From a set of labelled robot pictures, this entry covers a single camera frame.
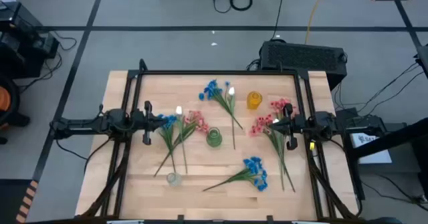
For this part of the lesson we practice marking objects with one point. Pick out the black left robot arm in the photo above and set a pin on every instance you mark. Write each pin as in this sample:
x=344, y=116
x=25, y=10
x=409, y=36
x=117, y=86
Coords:
x=83, y=125

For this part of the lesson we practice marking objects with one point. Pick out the clear glass vase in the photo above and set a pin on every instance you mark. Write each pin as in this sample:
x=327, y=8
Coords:
x=174, y=179

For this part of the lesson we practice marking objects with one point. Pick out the green stems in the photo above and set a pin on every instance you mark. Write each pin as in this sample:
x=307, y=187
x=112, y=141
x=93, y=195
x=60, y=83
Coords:
x=231, y=91

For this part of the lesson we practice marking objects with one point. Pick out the white paper sign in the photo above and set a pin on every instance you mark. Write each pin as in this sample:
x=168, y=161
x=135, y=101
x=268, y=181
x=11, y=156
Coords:
x=374, y=150

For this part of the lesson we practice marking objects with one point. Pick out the blue artificial flower bunch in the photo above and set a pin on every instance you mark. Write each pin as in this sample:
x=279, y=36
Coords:
x=255, y=172
x=170, y=120
x=211, y=90

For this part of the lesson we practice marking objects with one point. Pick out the black equipment cart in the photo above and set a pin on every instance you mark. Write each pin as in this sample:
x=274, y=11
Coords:
x=20, y=50

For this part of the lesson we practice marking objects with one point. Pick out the yellow glass vase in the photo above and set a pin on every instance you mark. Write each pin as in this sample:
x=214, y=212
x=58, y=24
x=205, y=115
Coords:
x=254, y=100

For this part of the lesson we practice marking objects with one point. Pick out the black metal table frame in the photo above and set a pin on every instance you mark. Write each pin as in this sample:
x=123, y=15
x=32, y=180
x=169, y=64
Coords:
x=217, y=72

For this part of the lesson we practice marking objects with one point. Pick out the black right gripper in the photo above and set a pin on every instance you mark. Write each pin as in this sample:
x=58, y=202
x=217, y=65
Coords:
x=297, y=125

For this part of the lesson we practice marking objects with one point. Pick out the green glass vase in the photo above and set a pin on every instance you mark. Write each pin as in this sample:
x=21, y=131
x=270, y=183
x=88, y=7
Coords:
x=214, y=137

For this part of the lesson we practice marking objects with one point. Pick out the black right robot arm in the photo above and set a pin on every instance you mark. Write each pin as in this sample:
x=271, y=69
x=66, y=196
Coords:
x=351, y=125

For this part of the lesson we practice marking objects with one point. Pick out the orange and black machine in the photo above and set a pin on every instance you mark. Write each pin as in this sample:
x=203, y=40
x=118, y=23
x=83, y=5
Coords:
x=5, y=100

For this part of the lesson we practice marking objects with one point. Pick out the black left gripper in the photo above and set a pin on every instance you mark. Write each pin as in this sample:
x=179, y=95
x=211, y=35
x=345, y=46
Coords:
x=147, y=123

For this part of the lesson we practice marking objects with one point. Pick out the black equipment stand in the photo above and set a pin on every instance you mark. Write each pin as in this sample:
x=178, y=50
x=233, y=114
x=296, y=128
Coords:
x=394, y=138

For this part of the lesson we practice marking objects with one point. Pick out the black perforated computer case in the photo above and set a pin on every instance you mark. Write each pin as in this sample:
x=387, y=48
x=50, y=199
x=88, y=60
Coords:
x=307, y=57

